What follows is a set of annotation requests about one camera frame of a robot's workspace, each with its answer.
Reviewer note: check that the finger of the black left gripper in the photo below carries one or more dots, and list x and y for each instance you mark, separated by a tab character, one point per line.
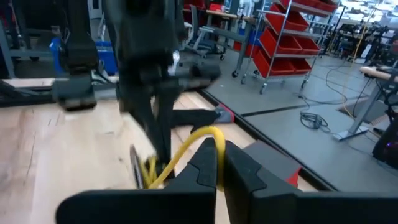
135	115
161	130

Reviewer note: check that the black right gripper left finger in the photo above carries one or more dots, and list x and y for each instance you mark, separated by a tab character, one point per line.
174	205

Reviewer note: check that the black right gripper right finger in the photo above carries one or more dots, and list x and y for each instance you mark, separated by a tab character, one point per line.
280	208

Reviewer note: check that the black glove with red cuff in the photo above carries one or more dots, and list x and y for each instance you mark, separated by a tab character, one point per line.
199	116

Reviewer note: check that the blue floor bin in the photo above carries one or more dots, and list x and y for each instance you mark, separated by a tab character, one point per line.
107	59

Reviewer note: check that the red box with dark lid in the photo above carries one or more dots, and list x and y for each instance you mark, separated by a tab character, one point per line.
273	158

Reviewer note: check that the grey office chair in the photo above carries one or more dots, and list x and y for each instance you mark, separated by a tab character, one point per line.
202	37

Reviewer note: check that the grey desk with wooden top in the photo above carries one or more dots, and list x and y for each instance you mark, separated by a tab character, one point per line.
231	34

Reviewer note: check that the black computer tower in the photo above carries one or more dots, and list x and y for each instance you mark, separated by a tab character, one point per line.
387	146

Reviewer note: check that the metal rack with red bins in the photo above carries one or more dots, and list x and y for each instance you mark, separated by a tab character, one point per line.
280	40

